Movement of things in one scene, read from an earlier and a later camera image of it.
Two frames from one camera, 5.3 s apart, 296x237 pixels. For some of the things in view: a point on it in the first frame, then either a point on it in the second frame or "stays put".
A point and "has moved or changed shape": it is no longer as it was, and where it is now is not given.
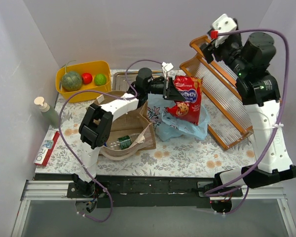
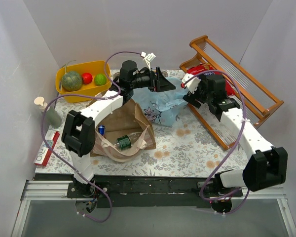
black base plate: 126,192 stays put
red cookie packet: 189,88 -> 200,69
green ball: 100,80 stays put
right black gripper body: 207,47 -> 195,96
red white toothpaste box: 47,147 stays put
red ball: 87,78 stays put
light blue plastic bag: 167,127 has moved or changed shape
